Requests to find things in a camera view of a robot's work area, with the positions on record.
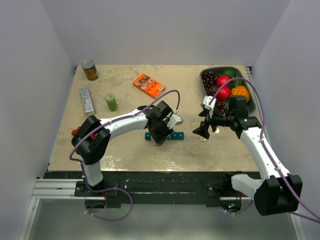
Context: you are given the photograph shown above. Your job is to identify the purple cable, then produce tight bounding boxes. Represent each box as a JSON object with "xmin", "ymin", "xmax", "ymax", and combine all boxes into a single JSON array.
[
  {"xmin": 208, "ymin": 76, "xmax": 320, "ymax": 223},
  {"xmin": 69, "ymin": 89, "xmax": 181, "ymax": 222}
]

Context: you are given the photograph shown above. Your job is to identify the orange spiky kiwano fruit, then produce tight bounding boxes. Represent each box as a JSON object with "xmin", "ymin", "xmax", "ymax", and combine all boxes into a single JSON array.
[{"xmin": 231, "ymin": 85, "xmax": 251, "ymax": 103}]

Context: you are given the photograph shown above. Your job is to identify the aluminium frame rail right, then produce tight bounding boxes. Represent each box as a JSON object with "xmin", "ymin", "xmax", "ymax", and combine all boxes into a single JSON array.
[{"xmin": 245, "ymin": 66, "xmax": 265, "ymax": 124}]

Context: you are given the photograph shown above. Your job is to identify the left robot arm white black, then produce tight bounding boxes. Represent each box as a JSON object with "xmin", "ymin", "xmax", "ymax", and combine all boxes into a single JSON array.
[{"xmin": 71, "ymin": 101, "xmax": 183, "ymax": 196}]

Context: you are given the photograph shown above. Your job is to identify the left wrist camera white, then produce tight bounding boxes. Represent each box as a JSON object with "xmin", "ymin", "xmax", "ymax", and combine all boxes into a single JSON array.
[{"xmin": 167, "ymin": 113, "xmax": 184, "ymax": 129}]

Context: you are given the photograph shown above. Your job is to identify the aluminium frame rail front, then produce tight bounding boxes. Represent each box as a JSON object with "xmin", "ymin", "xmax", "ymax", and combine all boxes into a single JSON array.
[{"xmin": 18, "ymin": 176, "xmax": 307, "ymax": 240}]

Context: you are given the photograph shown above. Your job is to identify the dark purple grape bunch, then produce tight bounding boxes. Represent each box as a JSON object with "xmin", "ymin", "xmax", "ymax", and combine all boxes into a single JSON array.
[{"xmin": 201, "ymin": 71, "xmax": 228, "ymax": 113}]

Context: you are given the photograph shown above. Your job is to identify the green cylindrical container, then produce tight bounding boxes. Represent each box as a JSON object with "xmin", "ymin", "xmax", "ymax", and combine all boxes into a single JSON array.
[{"xmin": 105, "ymin": 93, "xmax": 118, "ymax": 112}]

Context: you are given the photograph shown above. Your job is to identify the orange cardboard box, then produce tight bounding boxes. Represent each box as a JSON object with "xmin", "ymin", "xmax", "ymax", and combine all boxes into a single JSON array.
[{"xmin": 133, "ymin": 73, "xmax": 166, "ymax": 99}]

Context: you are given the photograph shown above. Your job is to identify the lower red pomegranate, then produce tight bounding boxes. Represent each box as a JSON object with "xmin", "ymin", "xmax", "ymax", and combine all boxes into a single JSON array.
[{"xmin": 217, "ymin": 86, "xmax": 231, "ymax": 101}]

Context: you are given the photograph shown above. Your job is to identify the silver toothpaste box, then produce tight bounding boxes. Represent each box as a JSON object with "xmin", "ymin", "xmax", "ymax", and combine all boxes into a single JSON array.
[{"xmin": 80, "ymin": 85, "xmax": 96, "ymax": 116}]

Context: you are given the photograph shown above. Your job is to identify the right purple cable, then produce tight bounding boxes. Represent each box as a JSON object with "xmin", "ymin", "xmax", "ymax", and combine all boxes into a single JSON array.
[{"xmin": 208, "ymin": 76, "xmax": 320, "ymax": 223}]

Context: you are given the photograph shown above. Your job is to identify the aluminium frame rail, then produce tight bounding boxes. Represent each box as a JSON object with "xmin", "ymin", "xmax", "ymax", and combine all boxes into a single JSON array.
[
  {"xmin": 18, "ymin": 176, "xmax": 307, "ymax": 240},
  {"xmin": 245, "ymin": 66, "xmax": 265, "ymax": 124}
]

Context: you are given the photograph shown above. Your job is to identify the clear bottle lid orange label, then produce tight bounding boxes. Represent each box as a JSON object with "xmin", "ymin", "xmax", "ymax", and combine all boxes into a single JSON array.
[{"xmin": 200, "ymin": 136, "xmax": 208, "ymax": 142}]

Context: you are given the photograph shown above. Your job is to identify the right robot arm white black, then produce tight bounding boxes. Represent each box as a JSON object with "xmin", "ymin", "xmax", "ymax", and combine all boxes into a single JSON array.
[{"xmin": 193, "ymin": 95, "xmax": 303, "ymax": 216}]

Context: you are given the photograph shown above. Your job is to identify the tin can fruit label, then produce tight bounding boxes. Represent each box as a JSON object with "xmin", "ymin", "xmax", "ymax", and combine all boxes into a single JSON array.
[{"xmin": 81, "ymin": 59, "xmax": 99, "ymax": 81}]

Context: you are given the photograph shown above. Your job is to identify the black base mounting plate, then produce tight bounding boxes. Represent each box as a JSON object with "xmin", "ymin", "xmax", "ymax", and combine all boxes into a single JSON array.
[{"xmin": 43, "ymin": 171, "xmax": 246, "ymax": 210}]

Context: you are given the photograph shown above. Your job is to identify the red pomegranate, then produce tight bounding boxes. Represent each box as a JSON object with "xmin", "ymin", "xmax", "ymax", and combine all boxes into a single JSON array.
[
  {"xmin": 216, "ymin": 75, "xmax": 230, "ymax": 88},
  {"xmin": 217, "ymin": 86, "xmax": 231, "ymax": 101}
]

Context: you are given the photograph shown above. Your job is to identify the teal weekly pill organizer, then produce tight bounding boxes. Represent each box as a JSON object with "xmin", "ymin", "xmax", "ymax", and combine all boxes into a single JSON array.
[{"xmin": 144, "ymin": 132, "xmax": 185, "ymax": 141}]

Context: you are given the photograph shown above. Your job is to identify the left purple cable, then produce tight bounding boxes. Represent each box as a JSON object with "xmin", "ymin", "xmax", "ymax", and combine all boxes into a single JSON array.
[{"xmin": 69, "ymin": 89, "xmax": 181, "ymax": 222}]

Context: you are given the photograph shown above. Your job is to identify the clear pill bottle yellow capsules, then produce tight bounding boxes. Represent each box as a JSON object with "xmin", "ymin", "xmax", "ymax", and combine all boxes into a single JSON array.
[{"xmin": 156, "ymin": 139, "xmax": 166, "ymax": 146}]

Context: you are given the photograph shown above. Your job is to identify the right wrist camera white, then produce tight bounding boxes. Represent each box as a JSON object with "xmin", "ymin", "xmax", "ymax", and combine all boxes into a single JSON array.
[{"xmin": 200, "ymin": 96, "xmax": 216, "ymax": 118}]

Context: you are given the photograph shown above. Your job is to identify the upper red pomegranate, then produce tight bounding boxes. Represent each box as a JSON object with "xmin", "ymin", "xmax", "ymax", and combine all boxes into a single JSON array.
[{"xmin": 216, "ymin": 75, "xmax": 230, "ymax": 88}]

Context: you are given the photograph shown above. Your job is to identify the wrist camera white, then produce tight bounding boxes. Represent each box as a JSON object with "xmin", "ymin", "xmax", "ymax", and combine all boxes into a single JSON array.
[
  {"xmin": 200, "ymin": 96, "xmax": 216, "ymax": 118},
  {"xmin": 167, "ymin": 113, "xmax": 184, "ymax": 129}
]

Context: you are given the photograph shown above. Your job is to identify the red cherry bunch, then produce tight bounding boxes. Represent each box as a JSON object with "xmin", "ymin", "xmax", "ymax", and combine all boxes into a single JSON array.
[{"xmin": 71, "ymin": 126, "xmax": 97, "ymax": 139}]

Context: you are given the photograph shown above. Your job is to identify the green lime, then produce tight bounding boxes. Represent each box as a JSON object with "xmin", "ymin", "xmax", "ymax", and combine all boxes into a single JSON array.
[{"xmin": 222, "ymin": 69, "xmax": 236, "ymax": 79}]

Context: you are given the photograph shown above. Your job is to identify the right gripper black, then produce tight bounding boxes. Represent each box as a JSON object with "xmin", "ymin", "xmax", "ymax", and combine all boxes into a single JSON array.
[{"xmin": 192, "ymin": 106, "xmax": 235, "ymax": 139}]

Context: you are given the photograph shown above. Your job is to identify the dark grey fruit tray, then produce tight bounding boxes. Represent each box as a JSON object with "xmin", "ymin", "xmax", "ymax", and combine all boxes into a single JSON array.
[{"xmin": 199, "ymin": 66, "xmax": 256, "ymax": 114}]

